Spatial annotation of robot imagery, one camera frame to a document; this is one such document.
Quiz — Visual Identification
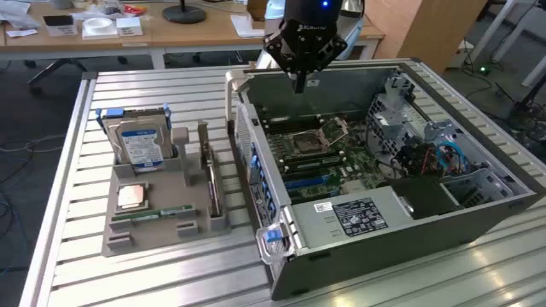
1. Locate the black graphics card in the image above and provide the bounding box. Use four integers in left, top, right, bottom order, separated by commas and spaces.
197, 119, 226, 221

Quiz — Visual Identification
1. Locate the white box with red button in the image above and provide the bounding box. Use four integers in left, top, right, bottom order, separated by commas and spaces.
454, 40, 477, 70

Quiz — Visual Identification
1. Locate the silver CPU chip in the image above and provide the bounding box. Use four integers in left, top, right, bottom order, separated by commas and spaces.
118, 184, 146, 209

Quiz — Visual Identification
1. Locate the CPU socket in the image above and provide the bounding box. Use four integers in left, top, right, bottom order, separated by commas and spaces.
290, 130, 328, 157

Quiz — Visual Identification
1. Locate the white paper stack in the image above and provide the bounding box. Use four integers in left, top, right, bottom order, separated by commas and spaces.
230, 14, 269, 40

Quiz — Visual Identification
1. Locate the flat white box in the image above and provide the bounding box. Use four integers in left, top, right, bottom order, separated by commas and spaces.
81, 24, 121, 42

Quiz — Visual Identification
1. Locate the black round lamp base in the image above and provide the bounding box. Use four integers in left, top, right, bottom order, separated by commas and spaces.
162, 0, 207, 24

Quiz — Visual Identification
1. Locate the white desk frame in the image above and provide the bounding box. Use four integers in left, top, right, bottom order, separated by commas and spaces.
469, 0, 546, 88

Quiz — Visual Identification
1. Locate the open grey PC case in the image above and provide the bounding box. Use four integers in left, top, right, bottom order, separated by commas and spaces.
225, 61, 539, 302

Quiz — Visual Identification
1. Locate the hard disk with blue carrier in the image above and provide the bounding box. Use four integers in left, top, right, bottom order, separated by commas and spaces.
94, 104, 174, 173

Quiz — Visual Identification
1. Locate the white tape roll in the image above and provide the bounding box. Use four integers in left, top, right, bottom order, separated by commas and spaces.
85, 18, 114, 30

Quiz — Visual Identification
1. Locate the long PCIe expansion slot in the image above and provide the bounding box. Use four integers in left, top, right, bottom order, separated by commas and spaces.
285, 177, 333, 190

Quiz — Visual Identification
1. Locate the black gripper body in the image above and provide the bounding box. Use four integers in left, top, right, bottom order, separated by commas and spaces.
281, 0, 342, 73

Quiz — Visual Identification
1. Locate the black wire bundle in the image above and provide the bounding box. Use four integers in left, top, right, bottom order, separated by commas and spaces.
394, 143, 446, 177

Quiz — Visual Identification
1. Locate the metal socket cover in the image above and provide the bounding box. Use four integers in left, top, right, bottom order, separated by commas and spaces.
320, 115, 352, 145

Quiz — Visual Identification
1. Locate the grey power supply unit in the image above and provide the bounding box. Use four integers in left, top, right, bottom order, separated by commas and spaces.
284, 187, 416, 249

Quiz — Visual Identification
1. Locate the brown cardboard box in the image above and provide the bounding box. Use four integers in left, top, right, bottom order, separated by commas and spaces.
247, 0, 274, 22

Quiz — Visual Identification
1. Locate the black tripod stand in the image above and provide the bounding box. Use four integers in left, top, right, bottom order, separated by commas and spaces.
496, 57, 546, 142

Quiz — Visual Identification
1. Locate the black chair base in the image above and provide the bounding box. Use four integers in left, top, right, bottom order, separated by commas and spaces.
25, 56, 129, 94

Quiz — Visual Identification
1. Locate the tall metal disk bay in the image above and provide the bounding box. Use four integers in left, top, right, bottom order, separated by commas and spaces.
366, 75, 429, 155

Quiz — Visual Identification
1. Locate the green motherboard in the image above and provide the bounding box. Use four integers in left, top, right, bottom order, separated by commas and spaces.
258, 111, 385, 203

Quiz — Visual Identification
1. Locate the clear case latch handle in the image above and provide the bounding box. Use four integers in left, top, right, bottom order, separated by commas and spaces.
254, 220, 297, 265

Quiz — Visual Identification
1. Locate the blue floor cable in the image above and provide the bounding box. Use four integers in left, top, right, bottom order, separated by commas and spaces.
0, 153, 33, 276

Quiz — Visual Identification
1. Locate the white floor cable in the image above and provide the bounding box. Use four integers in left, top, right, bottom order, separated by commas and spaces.
0, 134, 63, 153

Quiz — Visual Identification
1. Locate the wooden office desk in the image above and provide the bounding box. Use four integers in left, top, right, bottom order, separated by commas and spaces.
0, 2, 166, 70
145, 0, 388, 70

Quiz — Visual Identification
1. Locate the grey plastic parts rack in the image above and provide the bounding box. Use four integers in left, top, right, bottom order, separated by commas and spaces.
101, 127, 234, 258

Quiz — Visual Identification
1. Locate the blue SATA wire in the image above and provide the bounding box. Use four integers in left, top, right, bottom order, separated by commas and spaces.
434, 140, 470, 177

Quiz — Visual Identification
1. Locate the white cube box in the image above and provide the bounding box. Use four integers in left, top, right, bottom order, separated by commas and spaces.
115, 17, 145, 38

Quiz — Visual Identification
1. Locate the crumpled clear plastic bag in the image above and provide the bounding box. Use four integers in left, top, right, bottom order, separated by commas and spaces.
0, 1, 42, 29

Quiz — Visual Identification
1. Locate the white box with black lid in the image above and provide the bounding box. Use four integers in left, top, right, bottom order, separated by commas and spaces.
43, 15, 79, 37

